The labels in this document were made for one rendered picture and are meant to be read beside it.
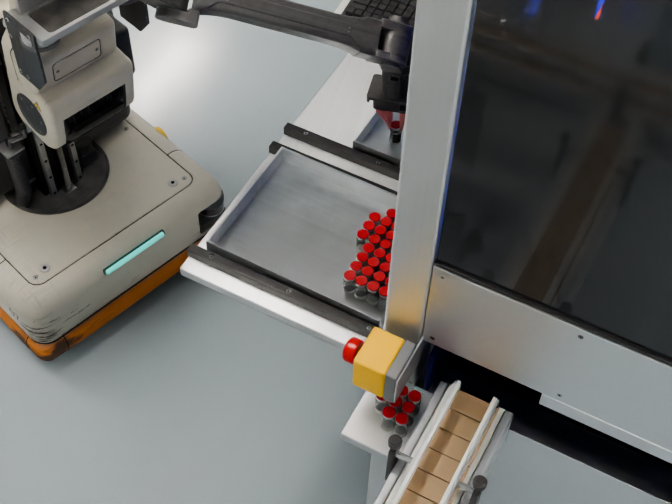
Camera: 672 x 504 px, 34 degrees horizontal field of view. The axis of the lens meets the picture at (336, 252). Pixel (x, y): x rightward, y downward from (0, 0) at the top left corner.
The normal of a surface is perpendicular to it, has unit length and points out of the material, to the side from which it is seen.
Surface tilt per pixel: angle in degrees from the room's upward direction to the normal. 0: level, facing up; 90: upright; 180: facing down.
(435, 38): 90
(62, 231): 0
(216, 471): 0
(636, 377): 90
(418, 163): 90
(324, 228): 0
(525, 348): 90
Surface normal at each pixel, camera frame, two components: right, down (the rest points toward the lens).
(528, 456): -0.47, 0.69
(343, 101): 0.02, -0.61
